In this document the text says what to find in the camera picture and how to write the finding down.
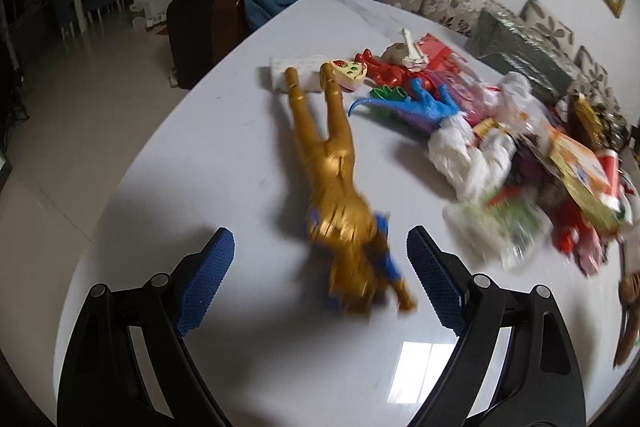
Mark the green gift box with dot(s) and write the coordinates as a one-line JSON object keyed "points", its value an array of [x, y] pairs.
{"points": [[505, 43]]}

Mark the white tissue pack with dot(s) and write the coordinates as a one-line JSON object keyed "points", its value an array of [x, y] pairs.
{"points": [[307, 68]]}

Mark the orange snack packet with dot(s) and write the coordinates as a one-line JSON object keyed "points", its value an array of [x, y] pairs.
{"points": [[585, 180]]}

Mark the red toy lobster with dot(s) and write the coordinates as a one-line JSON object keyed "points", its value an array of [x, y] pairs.
{"points": [[390, 75]]}

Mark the brown and white plush toy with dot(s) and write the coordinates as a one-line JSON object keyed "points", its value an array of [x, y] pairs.
{"points": [[629, 298]]}

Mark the pizza slice toy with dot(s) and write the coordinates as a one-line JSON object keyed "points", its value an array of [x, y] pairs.
{"points": [[349, 74]]}

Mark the red paper cup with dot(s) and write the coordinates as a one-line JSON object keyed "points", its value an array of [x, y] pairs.
{"points": [[618, 186]]}

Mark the floral sofa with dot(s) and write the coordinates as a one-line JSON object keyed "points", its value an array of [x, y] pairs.
{"points": [[460, 16]]}

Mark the white plastic bag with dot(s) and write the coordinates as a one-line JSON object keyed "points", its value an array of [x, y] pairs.
{"points": [[476, 163]]}

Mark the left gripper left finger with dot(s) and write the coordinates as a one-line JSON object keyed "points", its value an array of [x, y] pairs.
{"points": [[127, 364]]}

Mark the blue toy dinosaur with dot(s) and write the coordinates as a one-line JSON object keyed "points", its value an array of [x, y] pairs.
{"points": [[424, 112]]}

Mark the gold action figure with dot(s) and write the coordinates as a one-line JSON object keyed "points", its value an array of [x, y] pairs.
{"points": [[338, 217]]}

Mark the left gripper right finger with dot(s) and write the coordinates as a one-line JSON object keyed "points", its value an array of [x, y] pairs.
{"points": [[540, 382]]}

